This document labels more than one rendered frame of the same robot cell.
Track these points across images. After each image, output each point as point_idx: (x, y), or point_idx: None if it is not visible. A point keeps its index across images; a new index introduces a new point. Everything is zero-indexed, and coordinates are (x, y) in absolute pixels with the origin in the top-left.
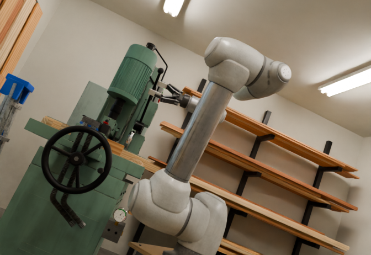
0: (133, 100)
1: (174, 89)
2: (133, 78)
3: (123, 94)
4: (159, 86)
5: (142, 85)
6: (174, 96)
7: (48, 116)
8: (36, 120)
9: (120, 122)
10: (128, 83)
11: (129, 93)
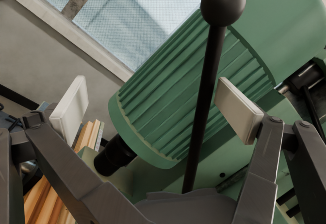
0: (126, 136)
1: (273, 168)
2: (155, 64)
3: (110, 103)
4: (226, 118)
5: (186, 101)
6: (89, 216)
7: (101, 122)
8: (39, 105)
9: (139, 194)
10: (139, 76)
11: (122, 105)
